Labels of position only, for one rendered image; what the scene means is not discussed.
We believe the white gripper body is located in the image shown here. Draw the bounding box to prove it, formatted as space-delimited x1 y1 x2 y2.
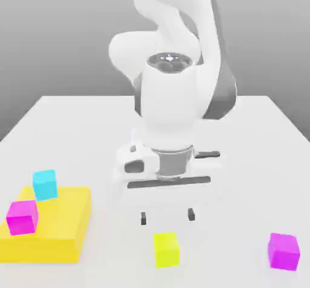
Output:
111 168 225 210

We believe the small yellow cube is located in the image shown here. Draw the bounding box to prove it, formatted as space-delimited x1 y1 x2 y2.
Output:
153 232 180 269

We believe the small purple cube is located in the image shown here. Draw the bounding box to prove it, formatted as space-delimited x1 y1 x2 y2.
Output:
267 232 302 272

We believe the small cyan cube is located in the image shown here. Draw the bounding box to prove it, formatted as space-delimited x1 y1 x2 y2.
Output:
32 169 59 202

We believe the small magenta cube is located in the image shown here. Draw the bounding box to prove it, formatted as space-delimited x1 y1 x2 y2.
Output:
5 199 40 236

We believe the large yellow box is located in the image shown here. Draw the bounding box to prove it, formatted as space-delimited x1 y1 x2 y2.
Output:
0 186 93 264

